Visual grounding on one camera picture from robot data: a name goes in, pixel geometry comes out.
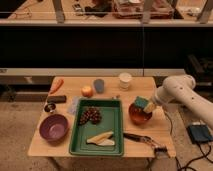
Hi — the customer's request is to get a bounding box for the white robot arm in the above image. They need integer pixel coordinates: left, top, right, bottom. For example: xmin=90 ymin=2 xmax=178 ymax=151
xmin=150 ymin=75 xmax=213 ymax=130

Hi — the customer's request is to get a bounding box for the green plastic tray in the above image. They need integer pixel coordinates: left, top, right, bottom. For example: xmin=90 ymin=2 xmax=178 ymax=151
xmin=69 ymin=99 xmax=124 ymax=156

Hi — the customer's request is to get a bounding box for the bunch of dark grapes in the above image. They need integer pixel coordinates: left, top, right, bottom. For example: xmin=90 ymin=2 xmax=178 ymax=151
xmin=79 ymin=107 xmax=102 ymax=125

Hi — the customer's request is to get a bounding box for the orange carrot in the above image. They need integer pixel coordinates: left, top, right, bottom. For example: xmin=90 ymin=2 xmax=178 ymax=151
xmin=49 ymin=79 xmax=64 ymax=94

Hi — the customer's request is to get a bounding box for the purple bowl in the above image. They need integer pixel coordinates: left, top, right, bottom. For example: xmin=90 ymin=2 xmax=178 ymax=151
xmin=39 ymin=114 xmax=69 ymax=142

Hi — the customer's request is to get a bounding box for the red bowl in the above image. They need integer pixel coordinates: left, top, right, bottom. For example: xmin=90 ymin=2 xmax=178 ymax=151
xmin=128 ymin=103 xmax=152 ymax=125

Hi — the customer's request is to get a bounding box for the black handled knife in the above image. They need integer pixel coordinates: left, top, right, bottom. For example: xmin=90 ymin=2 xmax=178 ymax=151
xmin=123 ymin=133 xmax=167 ymax=153

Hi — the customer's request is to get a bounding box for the wooden table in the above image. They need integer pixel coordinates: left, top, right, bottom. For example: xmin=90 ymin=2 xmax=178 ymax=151
xmin=28 ymin=77 xmax=176 ymax=158

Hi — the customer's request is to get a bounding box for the black rectangular block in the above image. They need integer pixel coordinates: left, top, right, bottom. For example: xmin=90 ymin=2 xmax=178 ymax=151
xmin=47 ymin=95 xmax=67 ymax=103

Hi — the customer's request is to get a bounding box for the black power adapter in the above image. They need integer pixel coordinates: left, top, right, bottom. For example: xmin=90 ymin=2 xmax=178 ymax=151
xmin=187 ymin=125 xmax=213 ymax=144

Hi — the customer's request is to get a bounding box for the green sponge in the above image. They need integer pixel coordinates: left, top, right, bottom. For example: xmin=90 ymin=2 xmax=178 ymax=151
xmin=134 ymin=96 xmax=149 ymax=109

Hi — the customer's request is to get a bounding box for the grey blue cup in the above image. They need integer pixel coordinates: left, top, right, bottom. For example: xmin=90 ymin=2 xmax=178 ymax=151
xmin=93 ymin=79 xmax=104 ymax=94

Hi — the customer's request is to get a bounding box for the white paper cup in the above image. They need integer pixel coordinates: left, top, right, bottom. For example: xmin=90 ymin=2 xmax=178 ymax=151
xmin=119 ymin=73 xmax=132 ymax=90

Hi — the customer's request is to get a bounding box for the small metal cup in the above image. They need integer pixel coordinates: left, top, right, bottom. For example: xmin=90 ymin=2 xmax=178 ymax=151
xmin=44 ymin=103 xmax=56 ymax=113

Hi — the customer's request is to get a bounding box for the black cable on floor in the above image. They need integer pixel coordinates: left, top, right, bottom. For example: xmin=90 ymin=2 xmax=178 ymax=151
xmin=166 ymin=109 xmax=213 ymax=171

